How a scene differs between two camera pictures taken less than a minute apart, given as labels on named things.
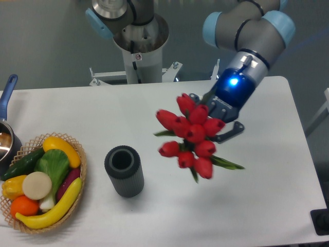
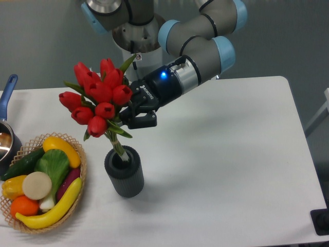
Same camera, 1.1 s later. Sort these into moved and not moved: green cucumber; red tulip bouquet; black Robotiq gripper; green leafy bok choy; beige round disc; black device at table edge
Moved: black Robotiq gripper; red tulip bouquet
Not moved: green leafy bok choy; green cucumber; beige round disc; black device at table edge
